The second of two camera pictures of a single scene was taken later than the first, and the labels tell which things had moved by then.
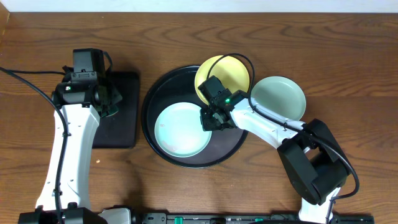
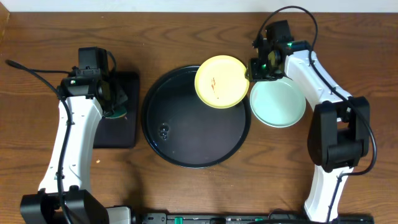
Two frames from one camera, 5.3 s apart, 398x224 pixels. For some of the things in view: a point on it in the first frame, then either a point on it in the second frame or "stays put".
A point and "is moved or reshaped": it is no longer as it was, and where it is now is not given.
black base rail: (164, 218) stays put
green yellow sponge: (107, 110) is moved or reshaped
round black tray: (178, 86) stays put
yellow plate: (231, 71) stays put
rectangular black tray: (122, 129) stays put
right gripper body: (207, 122) → (260, 70)
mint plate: (179, 131) → (278, 102)
